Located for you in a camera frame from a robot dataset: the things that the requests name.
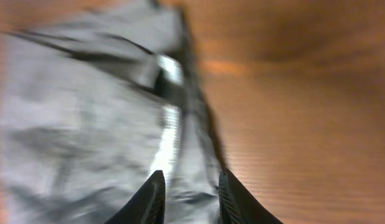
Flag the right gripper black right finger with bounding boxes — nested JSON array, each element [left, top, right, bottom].
[[219, 169, 282, 224]]

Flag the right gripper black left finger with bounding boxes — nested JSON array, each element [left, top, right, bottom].
[[105, 170, 166, 224]]

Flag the grey shorts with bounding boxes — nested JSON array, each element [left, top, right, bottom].
[[0, 1, 221, 224]]

